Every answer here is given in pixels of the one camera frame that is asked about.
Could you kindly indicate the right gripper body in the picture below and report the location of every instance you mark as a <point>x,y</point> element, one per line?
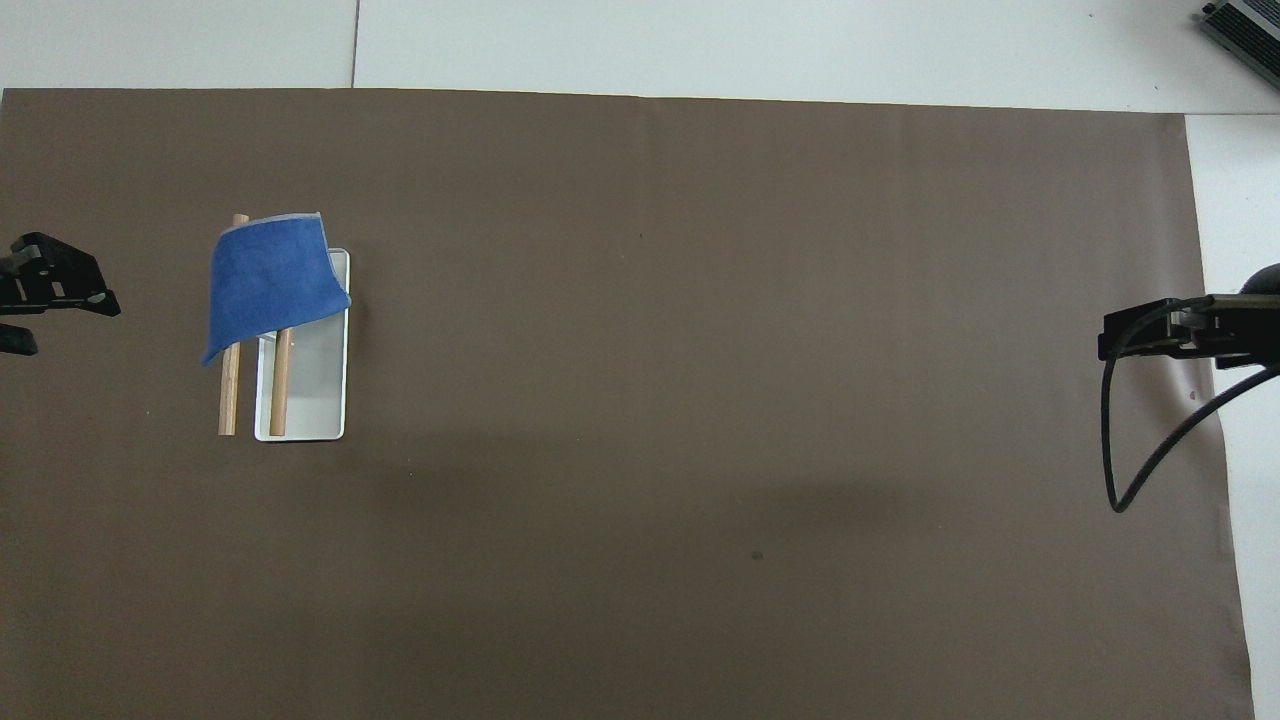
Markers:
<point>1250,325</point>

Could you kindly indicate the blue towel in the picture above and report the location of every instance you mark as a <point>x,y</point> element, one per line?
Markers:
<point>270,285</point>

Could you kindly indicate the grey metal device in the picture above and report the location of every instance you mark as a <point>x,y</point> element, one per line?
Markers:
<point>1250,30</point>

